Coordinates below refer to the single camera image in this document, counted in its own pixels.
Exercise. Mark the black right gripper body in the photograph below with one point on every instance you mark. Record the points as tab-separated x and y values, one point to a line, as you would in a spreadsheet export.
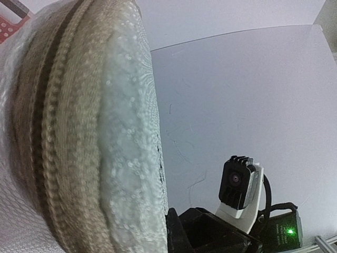
282	231

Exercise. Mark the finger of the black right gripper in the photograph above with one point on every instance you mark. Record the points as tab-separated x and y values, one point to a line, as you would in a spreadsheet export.
198	230

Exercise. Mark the aluminium right table rail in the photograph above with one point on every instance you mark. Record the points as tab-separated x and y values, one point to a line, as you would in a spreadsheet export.
324	245

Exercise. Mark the pink plastic basket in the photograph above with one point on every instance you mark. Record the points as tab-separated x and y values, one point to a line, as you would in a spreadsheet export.
7	29

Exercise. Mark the white mesh laundry bag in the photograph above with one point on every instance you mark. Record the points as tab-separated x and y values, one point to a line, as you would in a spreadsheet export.
81	155

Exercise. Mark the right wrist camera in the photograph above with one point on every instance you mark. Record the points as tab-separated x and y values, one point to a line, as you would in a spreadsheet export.
240	192

